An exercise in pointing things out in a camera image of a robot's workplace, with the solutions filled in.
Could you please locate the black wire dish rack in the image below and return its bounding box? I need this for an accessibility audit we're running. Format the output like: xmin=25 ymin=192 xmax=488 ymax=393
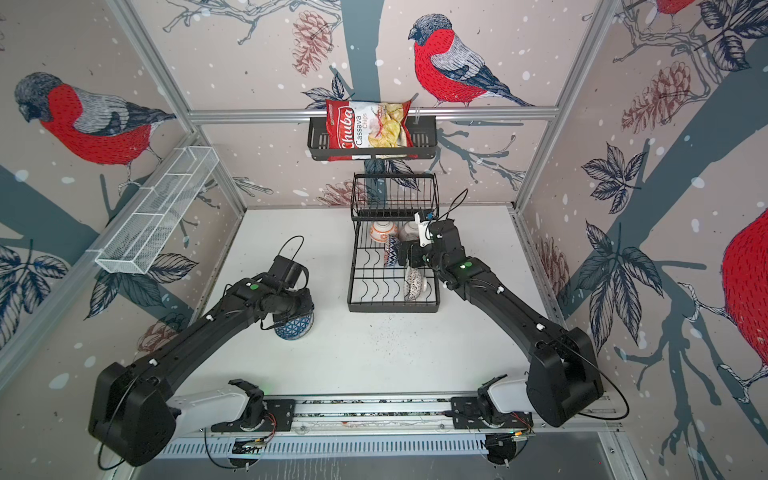
xmin=347 ymin=173 xmax=440 ymax=314

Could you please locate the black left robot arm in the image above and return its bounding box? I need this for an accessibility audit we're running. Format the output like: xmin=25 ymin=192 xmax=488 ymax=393
xmin=87 ymin=255 xmax=314 ymax=466

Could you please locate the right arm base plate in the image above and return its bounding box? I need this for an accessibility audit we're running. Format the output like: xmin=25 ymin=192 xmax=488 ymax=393
xmin=444 ymin=396 xmax=533 ymax=431

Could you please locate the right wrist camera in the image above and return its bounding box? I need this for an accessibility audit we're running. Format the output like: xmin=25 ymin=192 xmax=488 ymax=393
xmin=414 ymin=211 xmax=434 ymax=247

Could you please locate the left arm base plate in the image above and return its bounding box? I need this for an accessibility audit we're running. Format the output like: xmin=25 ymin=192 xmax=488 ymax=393
xmin=210 ymin=398 xmax=297 ymax=434

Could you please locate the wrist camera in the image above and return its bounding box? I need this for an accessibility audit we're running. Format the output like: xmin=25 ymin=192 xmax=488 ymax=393
xmin=267 ymin=255 xmax=309 ymax=289
xmin=414 ymin=211 xmax=434 ymax=247

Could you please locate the white mesh wall shelf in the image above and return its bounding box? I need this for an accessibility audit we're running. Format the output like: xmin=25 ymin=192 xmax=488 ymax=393
xmin=95 ymin=146 xmax=219 ymax=274

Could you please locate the pink striped bowl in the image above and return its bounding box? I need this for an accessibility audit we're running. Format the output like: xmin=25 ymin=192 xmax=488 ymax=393
xmin=399 ymin=221 xmax=420 ymax=242

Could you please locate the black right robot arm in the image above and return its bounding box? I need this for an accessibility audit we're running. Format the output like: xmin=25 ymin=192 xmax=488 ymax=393
xmin=397 ymin=220 xmax=604 ymax=427

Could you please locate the red cassava chips bag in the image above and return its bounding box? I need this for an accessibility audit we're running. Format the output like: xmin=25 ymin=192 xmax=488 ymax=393
xmin=325 ymin=100 xmax=413 ymax=151

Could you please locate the blue geometric bowl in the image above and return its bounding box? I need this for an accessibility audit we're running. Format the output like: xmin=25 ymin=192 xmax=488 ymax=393
xmin=275 ymin=313 xmax=314 ymax=341

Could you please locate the red blue patterned bowl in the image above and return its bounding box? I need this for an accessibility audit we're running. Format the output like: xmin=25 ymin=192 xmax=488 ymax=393
xmin=384 ymin=236 xmax=400 ymax=268

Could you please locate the black white lattice bowl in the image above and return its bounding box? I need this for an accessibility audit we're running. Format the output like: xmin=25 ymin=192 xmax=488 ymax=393
xmin=405 ymin=266 xmax=428 ymax=302

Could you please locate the black wall basket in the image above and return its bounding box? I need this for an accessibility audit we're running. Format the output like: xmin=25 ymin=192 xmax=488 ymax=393
xmin=307 ymin=116 xmax=437 ymax=161

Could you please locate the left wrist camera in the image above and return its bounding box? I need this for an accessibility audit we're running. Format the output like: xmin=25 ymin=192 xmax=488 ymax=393
xmin=267 ymin=255 xmax=309 ymax=289

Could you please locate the orange floral bowl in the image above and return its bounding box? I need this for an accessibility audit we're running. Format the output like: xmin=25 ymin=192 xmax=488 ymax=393
xmin=369 ymin=221 xmax=398 ymax=244

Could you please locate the aluminium mounting rail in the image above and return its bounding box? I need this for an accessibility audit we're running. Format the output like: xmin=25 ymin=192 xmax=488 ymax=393
xmin=122 ymin=391 xmax=622 ymax=436

